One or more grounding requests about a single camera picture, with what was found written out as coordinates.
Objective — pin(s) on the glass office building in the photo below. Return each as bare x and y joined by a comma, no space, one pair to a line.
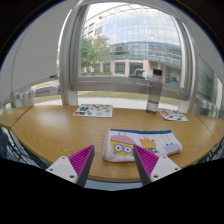
140,36

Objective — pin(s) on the white wall socket rail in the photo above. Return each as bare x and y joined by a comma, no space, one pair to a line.
43,91
206,105

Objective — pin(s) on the green tree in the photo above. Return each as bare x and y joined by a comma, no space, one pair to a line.
93,51

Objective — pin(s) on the white window frame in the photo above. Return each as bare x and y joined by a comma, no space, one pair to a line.
130,85

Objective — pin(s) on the sticker sheet with red circle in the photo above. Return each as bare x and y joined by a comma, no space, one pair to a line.
172,115

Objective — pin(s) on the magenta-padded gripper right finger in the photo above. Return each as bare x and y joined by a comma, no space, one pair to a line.
163,167

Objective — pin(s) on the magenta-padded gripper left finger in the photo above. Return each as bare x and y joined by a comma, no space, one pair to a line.
63,168

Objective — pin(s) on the sticker sheet with green stickers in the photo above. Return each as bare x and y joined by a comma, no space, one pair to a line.
93,110

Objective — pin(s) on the clear grey water bottle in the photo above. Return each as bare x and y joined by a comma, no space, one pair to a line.
154,96

